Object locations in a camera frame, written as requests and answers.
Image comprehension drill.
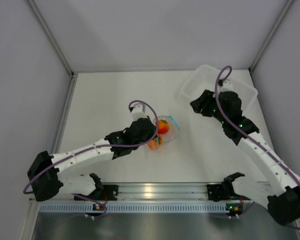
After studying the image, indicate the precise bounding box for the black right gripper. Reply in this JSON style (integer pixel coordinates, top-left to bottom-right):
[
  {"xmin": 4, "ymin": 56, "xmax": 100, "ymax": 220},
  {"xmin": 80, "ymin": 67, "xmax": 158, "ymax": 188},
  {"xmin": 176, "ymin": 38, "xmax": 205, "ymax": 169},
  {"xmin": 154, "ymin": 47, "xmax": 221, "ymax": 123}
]
[{"xmin": 190, "ymin": 90, "xmax": 228, "ymax": 125}]

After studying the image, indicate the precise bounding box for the orange fake fruit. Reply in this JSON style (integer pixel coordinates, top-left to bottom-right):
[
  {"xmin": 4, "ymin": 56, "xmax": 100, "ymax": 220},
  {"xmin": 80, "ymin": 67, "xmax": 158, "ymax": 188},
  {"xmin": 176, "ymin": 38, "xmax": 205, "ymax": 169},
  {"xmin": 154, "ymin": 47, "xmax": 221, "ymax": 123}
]
[{"xmin": 147, "ymin": 136, "xmax": 163, "ymax": 150}]

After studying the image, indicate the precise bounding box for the yellow fake bell pepper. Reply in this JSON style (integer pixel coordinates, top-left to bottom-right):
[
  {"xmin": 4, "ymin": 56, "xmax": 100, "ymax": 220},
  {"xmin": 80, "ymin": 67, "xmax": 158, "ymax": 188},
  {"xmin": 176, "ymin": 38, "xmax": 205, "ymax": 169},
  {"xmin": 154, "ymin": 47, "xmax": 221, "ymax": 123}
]
[{"xmin": 157, "ymin": 119, "xmax": 170, "ymax": 135}]

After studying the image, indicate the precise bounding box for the clear zip top bag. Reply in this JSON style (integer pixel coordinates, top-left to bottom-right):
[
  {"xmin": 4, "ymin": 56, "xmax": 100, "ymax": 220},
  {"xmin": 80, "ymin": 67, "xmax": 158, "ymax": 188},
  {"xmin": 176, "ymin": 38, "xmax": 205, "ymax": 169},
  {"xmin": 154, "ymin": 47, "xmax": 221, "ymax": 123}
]
[{"xmin": 155, "ymin": 115, "xmax": 179, "ymax": 147}]

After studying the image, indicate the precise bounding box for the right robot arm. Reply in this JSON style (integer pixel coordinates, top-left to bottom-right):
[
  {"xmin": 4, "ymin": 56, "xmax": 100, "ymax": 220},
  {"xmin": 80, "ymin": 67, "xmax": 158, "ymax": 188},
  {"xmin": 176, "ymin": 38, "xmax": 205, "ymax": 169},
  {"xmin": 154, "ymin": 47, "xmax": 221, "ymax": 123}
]
[{"xmin": 190, "ymin": 90, "xmax": 300, "ymax": 226}]

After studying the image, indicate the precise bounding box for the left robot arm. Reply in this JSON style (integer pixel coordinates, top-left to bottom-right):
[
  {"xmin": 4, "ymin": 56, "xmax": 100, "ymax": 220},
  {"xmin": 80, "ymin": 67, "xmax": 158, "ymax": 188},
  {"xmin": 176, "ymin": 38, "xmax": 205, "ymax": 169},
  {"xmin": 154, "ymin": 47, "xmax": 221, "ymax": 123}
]
[{"xmin": 27, "ymin": 118, "xmax": 157, "ymax": 202}]

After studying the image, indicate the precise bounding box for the white plastic basket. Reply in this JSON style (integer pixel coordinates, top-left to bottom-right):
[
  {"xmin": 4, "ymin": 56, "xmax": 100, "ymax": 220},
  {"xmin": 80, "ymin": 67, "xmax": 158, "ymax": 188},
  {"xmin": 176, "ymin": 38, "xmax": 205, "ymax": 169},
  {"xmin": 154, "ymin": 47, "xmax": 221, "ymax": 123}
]
[{"xmin": 180, "ymin": 64, "xmax": 258, "ymax": 113}]

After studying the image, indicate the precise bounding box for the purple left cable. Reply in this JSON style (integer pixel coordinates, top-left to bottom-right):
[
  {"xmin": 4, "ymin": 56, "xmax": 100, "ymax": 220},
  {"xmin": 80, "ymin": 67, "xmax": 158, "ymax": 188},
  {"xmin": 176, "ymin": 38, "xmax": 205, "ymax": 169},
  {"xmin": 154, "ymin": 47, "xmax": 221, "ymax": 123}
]
[{"xmin": 23, "ymin": 100, "xmax": 158, "ymax": 195}]

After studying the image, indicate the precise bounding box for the purple cable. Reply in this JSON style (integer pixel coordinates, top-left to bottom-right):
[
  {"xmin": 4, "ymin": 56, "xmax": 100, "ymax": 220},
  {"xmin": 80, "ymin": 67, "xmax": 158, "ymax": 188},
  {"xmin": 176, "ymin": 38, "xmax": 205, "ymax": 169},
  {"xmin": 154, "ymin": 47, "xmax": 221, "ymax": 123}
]
[
  {"xmin": 215, "ymin": 65, "xmax": 300, "ymax": 230},
  {"xmin": 23, "ymin": 100, "xmax": 158, "ymax": 195}
]

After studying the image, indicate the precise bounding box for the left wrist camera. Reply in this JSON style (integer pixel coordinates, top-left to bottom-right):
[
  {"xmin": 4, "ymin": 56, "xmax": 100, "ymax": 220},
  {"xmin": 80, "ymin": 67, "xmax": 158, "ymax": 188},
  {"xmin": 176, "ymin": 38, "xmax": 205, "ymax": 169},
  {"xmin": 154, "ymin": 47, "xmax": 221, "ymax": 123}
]
[{"xmin": 129, "ymin": 103, "xmax": 147, "ymax": 121}]

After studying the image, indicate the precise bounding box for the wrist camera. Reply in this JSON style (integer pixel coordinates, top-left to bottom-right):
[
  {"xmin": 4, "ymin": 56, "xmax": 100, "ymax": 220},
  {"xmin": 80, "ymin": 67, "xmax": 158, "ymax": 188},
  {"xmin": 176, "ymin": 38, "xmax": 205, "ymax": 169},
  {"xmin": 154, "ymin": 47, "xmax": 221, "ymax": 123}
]
[
  {"xmin": 218, "ymin": 79, "xmax": 233, "ymax": 93},
  {"xmin": 129, "ymin": 103, "xmax": 147, "ymax": 121}
]

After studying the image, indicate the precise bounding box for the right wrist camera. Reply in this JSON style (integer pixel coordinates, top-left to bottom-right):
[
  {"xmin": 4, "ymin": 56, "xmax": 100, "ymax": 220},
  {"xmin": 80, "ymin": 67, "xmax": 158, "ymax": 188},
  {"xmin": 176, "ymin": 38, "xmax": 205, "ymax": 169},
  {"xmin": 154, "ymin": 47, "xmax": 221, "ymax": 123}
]
[{"xmin": 218, "ymin": 79, "xmax": 233, "ymax": 93}]

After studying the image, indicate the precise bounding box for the aluminium frame post right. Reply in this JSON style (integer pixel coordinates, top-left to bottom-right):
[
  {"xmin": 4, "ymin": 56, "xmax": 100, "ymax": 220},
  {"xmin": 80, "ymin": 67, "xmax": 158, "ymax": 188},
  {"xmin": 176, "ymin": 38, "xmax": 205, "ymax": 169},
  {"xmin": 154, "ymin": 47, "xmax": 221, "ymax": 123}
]
[{"xmin": 249, "ymin": 0, "xmax": 294, "ymax": 72}]

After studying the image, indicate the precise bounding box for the aluminium frame post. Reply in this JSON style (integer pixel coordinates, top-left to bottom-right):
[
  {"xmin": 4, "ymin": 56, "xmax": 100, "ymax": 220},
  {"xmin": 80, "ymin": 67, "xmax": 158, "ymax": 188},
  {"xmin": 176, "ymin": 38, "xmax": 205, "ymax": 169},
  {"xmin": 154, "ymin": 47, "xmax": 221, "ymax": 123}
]
[
  {"xmin": 249, "ymin": 0, "xmax": 294, "ymax": 72},
  {"xmin": 27, "ymin": 0, "xmax": 75, "ymax": 78}
]

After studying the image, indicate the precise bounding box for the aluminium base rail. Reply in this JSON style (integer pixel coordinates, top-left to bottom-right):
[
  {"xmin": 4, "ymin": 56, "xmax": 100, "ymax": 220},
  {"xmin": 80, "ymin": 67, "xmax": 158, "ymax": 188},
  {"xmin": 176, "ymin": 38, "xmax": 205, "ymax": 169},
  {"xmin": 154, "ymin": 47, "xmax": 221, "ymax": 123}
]
[{"xmin": 23, "ymin": 181, "xmax": 239, "ymax": 202}]

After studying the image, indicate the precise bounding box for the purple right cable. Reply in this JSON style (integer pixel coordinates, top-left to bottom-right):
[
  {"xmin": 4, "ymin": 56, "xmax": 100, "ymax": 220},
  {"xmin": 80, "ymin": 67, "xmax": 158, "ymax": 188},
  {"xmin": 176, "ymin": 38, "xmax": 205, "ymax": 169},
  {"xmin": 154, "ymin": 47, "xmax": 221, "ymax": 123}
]
[{"xmin": 215, "ymin": 65, "xmax": 300, "ymax": 230}]

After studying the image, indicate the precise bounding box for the white slotted cable duct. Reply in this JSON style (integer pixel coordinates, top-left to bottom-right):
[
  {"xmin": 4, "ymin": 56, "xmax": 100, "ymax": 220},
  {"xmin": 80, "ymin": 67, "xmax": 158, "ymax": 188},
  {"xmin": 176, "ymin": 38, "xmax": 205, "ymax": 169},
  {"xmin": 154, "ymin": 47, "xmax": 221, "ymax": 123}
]
[{"xmin": 39, "ymin": 202, "xmax": 241, "ymax": 215}]

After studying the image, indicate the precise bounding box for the aluminium frame post left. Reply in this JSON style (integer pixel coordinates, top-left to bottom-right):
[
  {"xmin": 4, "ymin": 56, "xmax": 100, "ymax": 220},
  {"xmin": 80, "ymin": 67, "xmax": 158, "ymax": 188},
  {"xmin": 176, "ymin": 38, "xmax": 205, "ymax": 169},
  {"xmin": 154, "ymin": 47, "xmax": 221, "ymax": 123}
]
[{"xmin": 27, "ymin": 0, "xmax": 75, "ymax": 78}]

